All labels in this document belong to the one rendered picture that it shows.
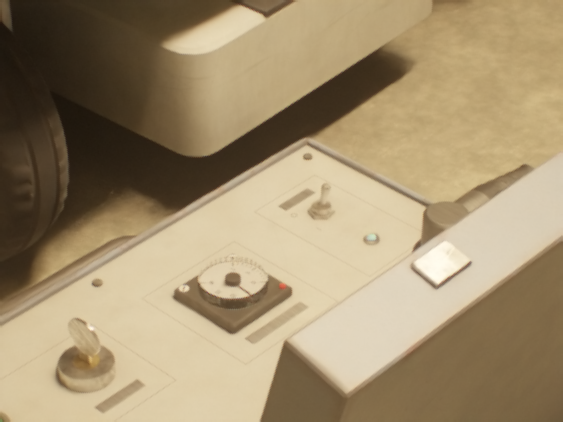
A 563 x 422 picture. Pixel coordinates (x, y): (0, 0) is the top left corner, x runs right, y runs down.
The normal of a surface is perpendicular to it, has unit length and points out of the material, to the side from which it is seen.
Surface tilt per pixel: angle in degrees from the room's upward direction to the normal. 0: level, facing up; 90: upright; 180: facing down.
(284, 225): 0
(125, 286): 0
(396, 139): 0
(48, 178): 91
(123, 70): 90
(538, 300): 105
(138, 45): 90
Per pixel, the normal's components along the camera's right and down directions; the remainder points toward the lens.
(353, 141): 0.00, -0.81
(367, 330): 0.18, -0.68
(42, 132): 0.73, 0.11
